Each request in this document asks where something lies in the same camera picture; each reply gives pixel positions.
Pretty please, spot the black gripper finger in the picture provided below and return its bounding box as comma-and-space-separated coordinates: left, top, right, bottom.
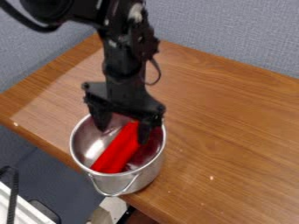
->
88, 101, 112, 131
136, 115, 164, 144

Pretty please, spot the black cable under table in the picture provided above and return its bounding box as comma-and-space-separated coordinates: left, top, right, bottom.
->
0, 165, 21, 224

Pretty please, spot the red block object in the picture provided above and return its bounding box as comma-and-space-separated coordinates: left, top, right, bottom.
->
89, 122, 140, 174

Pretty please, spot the metal pot with handle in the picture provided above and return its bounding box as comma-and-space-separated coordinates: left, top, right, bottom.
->
69, 115, 165, 197

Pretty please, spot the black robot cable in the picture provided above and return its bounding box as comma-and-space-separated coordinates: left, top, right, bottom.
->
144, 57, 162, 87

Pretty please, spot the white box under table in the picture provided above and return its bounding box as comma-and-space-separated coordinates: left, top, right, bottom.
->
0, 182, 61, 224

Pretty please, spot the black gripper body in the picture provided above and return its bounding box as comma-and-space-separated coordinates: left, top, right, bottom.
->
81, 76, 165, 119

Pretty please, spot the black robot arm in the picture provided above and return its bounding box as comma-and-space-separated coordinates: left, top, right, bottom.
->
0, 0, 165, 144

